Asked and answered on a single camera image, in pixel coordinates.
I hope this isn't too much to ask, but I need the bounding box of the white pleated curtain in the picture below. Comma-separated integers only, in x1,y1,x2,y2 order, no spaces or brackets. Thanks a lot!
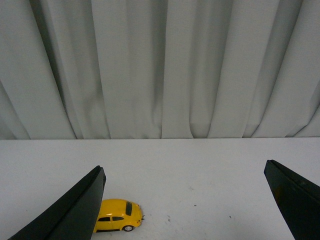
0,0,320,140

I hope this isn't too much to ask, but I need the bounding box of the yellow beetle toy car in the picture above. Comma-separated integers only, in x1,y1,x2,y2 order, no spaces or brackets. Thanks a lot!
93,198,144,233

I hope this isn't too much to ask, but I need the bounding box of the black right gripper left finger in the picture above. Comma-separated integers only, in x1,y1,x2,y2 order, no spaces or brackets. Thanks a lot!
10,165,106,240

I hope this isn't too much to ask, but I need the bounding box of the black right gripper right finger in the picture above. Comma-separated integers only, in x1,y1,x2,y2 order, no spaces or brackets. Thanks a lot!
264,159,320,240

